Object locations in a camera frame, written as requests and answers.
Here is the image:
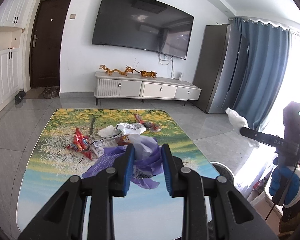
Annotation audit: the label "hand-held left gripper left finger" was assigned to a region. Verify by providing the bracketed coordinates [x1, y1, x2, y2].
[17, 144, 135, 240]

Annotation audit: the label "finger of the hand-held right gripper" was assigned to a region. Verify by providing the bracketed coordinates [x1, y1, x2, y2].
[240, 127, 285, 148]

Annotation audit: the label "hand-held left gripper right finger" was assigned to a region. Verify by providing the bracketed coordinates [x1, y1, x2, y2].
[161, 144, 278, 240]

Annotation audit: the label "purple plastic bag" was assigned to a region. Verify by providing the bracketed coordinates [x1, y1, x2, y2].
[82, 137, 164, 189]

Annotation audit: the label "translucent white plastic bag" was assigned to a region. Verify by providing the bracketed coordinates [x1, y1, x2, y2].
[127, 134, 158, 160]

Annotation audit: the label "white tissue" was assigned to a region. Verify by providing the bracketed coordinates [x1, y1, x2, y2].
[225, 107, 260, 148]

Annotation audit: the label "printed white wrapper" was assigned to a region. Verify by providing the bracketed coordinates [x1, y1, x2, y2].
[91, 135, 129, 158]

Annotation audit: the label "silver foil wrapper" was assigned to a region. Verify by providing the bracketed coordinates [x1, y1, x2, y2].
[115, 122, 147, 135]

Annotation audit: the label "white round bin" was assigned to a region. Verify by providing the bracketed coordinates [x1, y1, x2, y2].
[210, 161, 234, 186]

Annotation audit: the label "red snack wrapper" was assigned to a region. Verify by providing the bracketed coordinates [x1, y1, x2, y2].
[66, 128, 93, 160]

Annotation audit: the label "person's right hand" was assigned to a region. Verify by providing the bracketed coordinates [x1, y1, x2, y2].
[269, 164, 300, 208]

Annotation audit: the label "white crumpled paper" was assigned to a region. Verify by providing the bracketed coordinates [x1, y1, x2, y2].
[97, 125, 120, 138]

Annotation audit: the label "red clear wrapper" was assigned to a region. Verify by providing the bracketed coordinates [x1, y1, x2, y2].
[134, 114, 163, 132]

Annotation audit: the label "blue curtain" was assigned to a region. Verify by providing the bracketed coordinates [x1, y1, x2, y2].
[231, 16, 290, 130]

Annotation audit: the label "white television stand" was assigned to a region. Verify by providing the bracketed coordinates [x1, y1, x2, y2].
[94, 71, 202, 107]

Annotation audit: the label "grey refrigerator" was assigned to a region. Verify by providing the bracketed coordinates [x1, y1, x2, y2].
[192, 24, 250, 114]

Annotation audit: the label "orange tiger figurine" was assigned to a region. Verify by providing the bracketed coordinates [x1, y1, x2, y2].
[140, 70, 157, 79]

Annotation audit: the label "short orange dragon figurine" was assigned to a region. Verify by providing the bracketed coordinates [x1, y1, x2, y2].
[124, 65, 140, 75]

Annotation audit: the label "long orange dragon figurine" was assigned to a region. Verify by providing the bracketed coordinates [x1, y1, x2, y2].
[99, 64, 127, 76]

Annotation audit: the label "brown pair of shoes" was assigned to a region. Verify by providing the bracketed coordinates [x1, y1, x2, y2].
[39, 86, 60, 99]

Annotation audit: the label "black shoe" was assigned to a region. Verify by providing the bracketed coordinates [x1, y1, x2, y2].
[14, 90, 27, 105]

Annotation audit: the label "dark brown door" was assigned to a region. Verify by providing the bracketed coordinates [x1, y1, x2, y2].
[30, 0, 73, 89]

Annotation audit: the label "white lower cabinet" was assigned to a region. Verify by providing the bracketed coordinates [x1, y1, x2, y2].
[0, 47, 23, 117]

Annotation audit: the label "television cables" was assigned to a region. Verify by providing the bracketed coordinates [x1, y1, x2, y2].
[158, 52, 176, 79]

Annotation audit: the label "wall-mounted black television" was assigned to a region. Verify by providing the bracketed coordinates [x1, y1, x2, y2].
[92, 0, 194, 60]

